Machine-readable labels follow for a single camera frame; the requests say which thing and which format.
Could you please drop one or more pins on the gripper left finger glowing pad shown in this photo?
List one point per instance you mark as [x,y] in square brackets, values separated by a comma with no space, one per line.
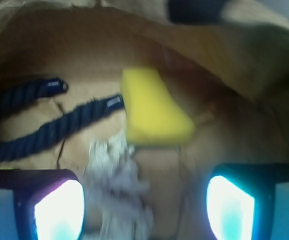
[45,204]

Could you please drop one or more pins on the brown paper bag container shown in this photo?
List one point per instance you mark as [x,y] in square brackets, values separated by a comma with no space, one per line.
[226,63]

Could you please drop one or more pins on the yellow and green sponge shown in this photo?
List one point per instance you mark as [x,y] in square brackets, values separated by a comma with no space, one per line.
[153,117]

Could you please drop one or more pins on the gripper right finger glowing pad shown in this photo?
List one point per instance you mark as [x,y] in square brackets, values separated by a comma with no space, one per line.
[249,201]

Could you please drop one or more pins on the crumpled white paper towel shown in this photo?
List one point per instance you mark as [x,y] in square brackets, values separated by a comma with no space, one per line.
[112,185]

